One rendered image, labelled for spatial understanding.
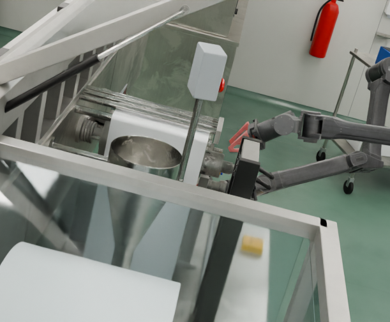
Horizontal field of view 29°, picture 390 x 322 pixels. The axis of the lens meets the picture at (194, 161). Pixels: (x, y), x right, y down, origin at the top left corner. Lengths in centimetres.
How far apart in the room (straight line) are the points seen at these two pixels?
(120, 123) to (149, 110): 9
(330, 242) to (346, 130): 99
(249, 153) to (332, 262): 75
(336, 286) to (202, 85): 62
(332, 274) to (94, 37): 51
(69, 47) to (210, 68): 39
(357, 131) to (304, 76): 473
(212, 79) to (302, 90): 534
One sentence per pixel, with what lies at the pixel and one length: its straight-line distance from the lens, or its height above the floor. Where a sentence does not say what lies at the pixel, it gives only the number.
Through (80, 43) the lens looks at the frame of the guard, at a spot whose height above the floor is 176.
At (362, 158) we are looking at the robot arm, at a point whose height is 125.
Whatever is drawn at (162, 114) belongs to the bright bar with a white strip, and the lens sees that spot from 188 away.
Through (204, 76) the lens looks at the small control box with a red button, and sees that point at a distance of 152.
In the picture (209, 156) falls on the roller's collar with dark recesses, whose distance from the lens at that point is 193.
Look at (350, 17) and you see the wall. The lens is 672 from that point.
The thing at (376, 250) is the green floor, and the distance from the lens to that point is 486.
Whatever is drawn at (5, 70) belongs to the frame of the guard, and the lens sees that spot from 127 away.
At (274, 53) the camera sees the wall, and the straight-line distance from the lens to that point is 676.
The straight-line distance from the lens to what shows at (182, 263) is 101.
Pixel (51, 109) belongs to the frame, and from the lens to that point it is 169.
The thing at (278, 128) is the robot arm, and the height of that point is 142.
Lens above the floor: 211
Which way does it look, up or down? 24 degrees down
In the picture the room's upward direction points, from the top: 14 degrees clockwise
